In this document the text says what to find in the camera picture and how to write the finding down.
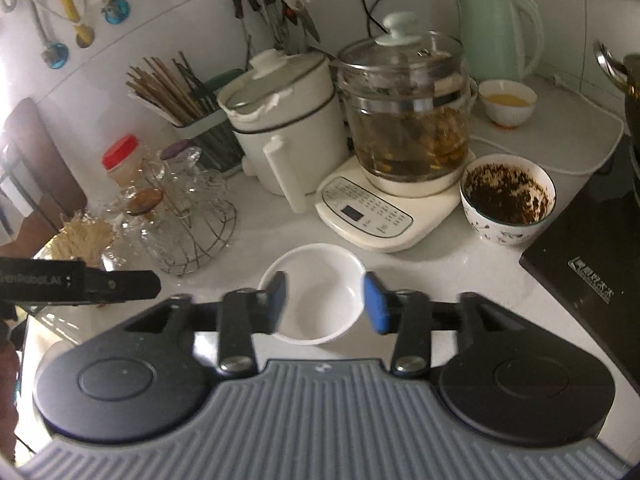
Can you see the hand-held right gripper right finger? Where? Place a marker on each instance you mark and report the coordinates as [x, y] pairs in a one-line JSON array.
[[375, 305]]

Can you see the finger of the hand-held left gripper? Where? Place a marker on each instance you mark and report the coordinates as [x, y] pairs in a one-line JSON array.
[[125, 285]]

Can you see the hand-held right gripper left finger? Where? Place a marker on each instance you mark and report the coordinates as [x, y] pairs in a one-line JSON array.
[[277, 300]]

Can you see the white ceramic bowl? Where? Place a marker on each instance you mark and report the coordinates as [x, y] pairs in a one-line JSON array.
[[320, 290]]

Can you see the bundle of dried noodles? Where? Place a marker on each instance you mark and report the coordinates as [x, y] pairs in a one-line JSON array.
[[82, 240]]

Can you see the brown wooden cutting board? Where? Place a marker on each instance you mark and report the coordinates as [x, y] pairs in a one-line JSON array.
[[40, 160]]

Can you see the red lid plastic jar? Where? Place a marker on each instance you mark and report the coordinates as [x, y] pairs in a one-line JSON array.
[[125, 160]]

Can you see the patterned bowl with dark residue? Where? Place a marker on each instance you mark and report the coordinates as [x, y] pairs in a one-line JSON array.
[[505, 210]]

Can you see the white electric pot with lid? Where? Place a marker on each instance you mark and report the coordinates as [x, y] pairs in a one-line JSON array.
[[285, 125]]

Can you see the green white chopstick holder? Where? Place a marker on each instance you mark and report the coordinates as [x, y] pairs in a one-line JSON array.
[[212, 125]]

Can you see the glass health kettle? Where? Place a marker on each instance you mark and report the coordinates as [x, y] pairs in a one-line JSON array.
[[405, 110]]

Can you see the black induction cooktop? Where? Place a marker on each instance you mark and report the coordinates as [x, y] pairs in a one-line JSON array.
[[595, 250]]

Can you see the small bowl with yellow liquid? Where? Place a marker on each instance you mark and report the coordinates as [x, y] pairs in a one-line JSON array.
[[507, 102]]

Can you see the white counter mat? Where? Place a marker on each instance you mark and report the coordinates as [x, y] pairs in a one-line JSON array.
[[575, 130]]

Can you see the mint green electric kettle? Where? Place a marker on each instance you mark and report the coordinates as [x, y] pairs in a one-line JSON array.
[[492, 35]]

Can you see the steel stockpot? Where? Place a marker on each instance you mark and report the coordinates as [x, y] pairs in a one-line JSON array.
[[627, 90]]

